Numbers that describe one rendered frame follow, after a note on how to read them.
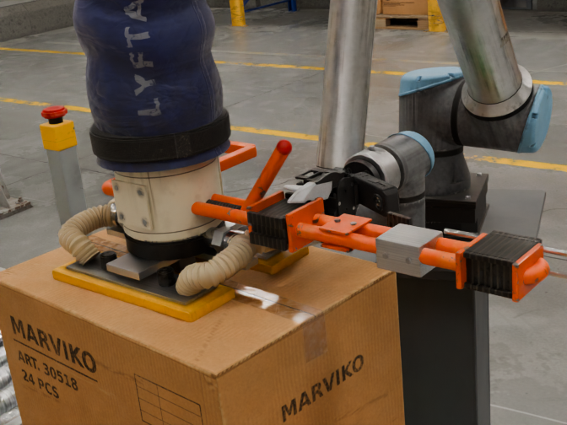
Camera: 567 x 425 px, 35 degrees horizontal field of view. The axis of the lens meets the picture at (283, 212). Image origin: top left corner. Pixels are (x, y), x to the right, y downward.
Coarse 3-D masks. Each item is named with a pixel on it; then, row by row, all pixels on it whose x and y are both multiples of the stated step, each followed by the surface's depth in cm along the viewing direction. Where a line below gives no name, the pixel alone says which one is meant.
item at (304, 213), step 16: (288, 192) 138; (256, 208) 134; (272, 208) 134; (288, 208) 134; (304, 208) 130; (320, 208) 133; (256, 224) 132; (272, 224) 129; (288, 224) 128; (256, 240) 132; (272, 240) 130; (288, 240) 130; (304, 240) 131
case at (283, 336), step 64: (64, 256) 163; (320, 256) 152; (0, 320) 160; (64, 320) 143; (128, 320) 136; (256, 320) 132; (320, 320) 133; (384, 320) 145; (64, 384) 151; (128, 384) 135; (192, 384) 123; (256, 384) 125; (320, 384) 135; (384, 384) 148
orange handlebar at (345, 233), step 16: (240, 144) 171; (224, 160) 163; (240, 160) 167; (112, 192) 154; (192, 208) 142; (208, 208) 140; (224, 208) 138; (304, 224) 129; (320, 224) 131; (336, 224) 127; (352, 224) 126; (368, 224) 127; (320, 240) 127; (336, 240) 125; (352, 240) 123; (368, 240) 122; (448, 240) 119; (432, 256) 115; (448, 256) 114; (528, 272) 108; (544, 272) 108
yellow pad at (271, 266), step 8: (288, 248) 152; (304, 248) 152; (256, 256) 150; (264, 256) 149; (272, 256) 150; (280, 256) 149; (288, 256) 149; (296, 256) 151; (264, 264) 147; (272, 264) 147; (280, 264) 148; (288, 264) 149; (264, 272) 148; (272, 272) 147
